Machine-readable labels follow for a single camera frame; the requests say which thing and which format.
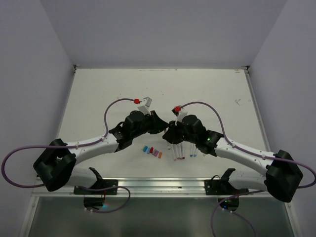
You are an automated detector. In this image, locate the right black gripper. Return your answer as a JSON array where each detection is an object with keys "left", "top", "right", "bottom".
[{"left": 163, "top": 118, "right": 198, "bottom": 144}]

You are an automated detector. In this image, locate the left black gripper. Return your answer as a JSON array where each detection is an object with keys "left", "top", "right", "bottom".
[{"left": 131, "top": 109, "right": 169, "bottom": 138}]

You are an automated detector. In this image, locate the orange white pen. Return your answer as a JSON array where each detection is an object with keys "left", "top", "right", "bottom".
[{"left": 171, "top": 144, "right": 177, "bottom": 161}]

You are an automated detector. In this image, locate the red capped white pen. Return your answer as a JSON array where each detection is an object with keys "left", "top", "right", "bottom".
[{"left": 180, "top": 142, "right": 185, "bottom": 159}]

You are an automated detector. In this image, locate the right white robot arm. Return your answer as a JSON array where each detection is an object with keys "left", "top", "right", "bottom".
[{"left": 163, "top": 115, "right": 303, "bottom": 202}]

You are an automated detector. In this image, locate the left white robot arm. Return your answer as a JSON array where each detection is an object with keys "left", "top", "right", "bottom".
[{"left": 33, "top": 111, "right": 168, "bottom": 194}]

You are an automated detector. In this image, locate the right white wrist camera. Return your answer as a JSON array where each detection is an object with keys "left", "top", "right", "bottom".
[{"left": 172, "top": 106, "right": 188, "bottom": 124}]

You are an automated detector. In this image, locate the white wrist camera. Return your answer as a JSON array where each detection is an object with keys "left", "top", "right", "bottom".
[
  {"left": 137, "top": 97, "right": 152, "bottom": 115},
  {"left": 172, "top": 106, "right": 188, "bottom": 124}
]

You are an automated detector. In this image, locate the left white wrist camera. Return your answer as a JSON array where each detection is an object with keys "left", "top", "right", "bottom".
[{"left": 137, "top": 97, "right": 152, "bottom": 115}]

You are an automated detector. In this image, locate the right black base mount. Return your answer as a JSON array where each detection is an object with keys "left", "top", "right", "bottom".
[{"left": 204, "top": 168, "right": 249, "bottom": 212}]

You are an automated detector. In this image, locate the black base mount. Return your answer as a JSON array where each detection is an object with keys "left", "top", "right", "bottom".
[
  {"left": 204, "top": 168, "right": 249, "bottom": 212},
  {"left": 74, "top": 167, "right": 119, "bottom": 212}
]

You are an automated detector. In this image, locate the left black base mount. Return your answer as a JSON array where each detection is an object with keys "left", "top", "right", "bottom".
[{"left": 74, "top": 167, "right": 119, "bottom": 212}]

